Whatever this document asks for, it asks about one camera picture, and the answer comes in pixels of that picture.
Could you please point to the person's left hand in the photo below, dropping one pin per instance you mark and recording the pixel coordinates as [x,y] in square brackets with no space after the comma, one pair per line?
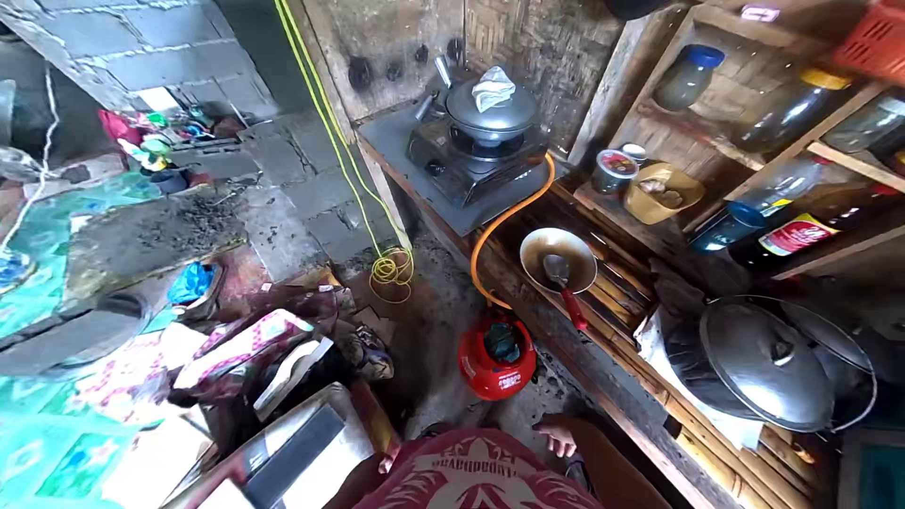
[387,461]

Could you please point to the person's right hand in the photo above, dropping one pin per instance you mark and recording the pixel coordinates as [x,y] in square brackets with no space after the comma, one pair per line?
[558,436]

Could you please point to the person's right fingers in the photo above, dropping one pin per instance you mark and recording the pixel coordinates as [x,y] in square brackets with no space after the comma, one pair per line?
[563,447]

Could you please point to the person's left forearm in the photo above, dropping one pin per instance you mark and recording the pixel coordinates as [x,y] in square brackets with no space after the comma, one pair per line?
[359,485]

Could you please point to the person's right forearm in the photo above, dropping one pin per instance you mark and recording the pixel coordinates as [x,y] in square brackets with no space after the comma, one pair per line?
[614,470]

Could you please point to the person's body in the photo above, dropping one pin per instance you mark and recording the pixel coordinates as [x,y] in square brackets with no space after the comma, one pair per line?
[481,473]

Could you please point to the red gas tank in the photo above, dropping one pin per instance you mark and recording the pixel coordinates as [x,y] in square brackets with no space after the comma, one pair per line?
[491,378]

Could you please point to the white sack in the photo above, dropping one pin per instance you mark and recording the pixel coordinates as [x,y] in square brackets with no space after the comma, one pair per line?
[707,413]

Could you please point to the large dark metal pot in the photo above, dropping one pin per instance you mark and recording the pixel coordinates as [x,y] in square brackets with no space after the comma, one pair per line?
[686,364]

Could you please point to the bamboo slat bench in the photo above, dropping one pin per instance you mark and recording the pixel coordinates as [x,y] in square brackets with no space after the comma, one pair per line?
[714,459]

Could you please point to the white bowl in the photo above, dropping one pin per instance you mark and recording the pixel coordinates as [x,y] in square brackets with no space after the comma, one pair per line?
[535,247]

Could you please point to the large silver oval lid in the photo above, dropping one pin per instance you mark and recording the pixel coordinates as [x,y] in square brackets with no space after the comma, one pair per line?
[749,364]

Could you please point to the crumpled patterned plastic bag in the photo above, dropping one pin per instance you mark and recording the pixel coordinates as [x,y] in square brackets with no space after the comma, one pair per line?
[371,353]

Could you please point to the yellow plastic container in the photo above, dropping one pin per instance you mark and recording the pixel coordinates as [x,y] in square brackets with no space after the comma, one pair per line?
[649,205]

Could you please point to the clear tub with red label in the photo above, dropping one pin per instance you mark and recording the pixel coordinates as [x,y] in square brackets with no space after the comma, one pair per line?
[611,173]

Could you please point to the white dark flat carton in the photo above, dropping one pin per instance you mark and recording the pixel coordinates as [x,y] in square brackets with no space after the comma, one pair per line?
[288,378]

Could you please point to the small jar with white lid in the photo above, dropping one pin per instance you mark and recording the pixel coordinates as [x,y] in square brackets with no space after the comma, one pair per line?
[633,151]

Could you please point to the black gas stove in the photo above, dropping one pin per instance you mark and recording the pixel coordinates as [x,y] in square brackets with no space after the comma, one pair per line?
[452,164]

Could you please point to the dark bottle with red label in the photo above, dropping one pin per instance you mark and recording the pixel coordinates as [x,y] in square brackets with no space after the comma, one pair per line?
[792,235]

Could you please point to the grey metal wok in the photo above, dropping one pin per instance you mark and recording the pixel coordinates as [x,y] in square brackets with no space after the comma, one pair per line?
[488,134]

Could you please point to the pink white patterned box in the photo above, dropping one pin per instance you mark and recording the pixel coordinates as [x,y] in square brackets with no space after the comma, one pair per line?
[244,348]

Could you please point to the grey domed wok lid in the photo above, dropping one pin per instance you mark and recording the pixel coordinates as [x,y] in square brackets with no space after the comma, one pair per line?
[520,107]

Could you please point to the clear plastic bottle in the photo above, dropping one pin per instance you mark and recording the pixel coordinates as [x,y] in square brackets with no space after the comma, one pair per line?
[786,185]

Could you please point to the grey stove table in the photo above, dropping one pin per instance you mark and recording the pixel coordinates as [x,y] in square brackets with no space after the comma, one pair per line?
[396,141]

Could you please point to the white crumpled cloth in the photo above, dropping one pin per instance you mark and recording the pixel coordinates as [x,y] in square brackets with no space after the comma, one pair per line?
[493,87]

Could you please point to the glass jar with blue lid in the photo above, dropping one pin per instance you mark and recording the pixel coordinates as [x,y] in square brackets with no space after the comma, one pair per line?
[684,81]

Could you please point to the large jar with yellow lid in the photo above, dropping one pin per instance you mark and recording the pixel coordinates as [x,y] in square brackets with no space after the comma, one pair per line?
[788,117]

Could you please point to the blue plastic bag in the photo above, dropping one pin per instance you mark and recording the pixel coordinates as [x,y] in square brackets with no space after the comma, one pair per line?
[191,283]

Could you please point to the clear glass jar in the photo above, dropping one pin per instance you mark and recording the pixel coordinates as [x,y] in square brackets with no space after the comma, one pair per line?
[866,125]

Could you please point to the pink white patterned cloth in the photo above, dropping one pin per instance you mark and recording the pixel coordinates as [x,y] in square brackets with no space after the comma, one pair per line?
[124,385]

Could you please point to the black round pot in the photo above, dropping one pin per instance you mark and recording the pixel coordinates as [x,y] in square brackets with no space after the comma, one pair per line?
[168,181]

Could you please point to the green patterned floor mat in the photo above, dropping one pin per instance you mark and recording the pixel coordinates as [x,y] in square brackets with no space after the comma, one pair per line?
[71,458]

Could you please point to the pile of coloured toys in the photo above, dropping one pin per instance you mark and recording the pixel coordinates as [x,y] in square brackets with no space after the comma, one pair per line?
[157,145]

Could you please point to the red plastic basket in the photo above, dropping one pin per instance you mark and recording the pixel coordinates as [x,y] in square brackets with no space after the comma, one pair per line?
[877,46]

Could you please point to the wooden wall shelf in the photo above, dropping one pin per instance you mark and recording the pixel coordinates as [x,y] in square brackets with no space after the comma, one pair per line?
[675,124]

